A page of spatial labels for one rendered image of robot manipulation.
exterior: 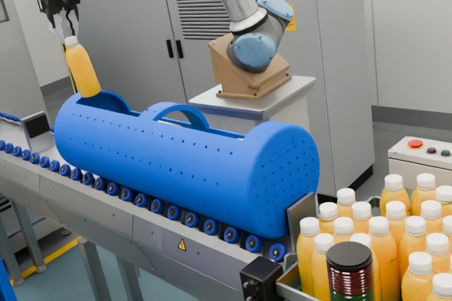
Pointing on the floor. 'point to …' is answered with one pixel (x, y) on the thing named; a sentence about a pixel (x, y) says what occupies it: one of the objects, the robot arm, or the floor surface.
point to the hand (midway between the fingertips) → (69, 37)
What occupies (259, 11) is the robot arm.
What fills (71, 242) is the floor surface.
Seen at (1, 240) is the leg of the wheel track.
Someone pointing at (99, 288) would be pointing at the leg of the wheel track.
